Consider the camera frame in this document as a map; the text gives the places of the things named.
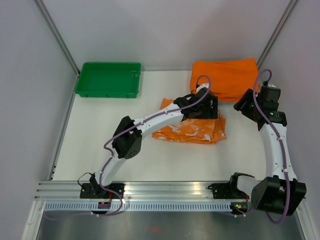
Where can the white slotted cable duct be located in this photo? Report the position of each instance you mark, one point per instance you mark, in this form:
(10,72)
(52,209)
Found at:
(139,206)

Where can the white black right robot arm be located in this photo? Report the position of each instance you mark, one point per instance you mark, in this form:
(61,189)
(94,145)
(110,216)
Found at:
(279,192)

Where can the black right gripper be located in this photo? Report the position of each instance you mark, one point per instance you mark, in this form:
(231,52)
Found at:
(248,96)

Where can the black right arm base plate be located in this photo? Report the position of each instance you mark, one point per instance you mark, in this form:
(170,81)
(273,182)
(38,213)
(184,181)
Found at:
(224,191)

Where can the orange white tie-dye trousers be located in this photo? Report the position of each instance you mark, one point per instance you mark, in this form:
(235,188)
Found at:
(196,131)

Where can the green plastic tray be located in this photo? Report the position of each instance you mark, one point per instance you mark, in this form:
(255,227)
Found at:
(109,80)

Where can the aluminium mounting rail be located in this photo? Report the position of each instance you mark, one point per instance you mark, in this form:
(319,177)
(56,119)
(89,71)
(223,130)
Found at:
(185,191)

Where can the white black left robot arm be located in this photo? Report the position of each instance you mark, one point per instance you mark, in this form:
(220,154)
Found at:
(127,139)

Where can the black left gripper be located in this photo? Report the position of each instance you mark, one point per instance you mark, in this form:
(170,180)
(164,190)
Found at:
(211,113)

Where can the folded plain orange trousers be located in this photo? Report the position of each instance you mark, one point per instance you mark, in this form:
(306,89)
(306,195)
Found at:
(229,79)

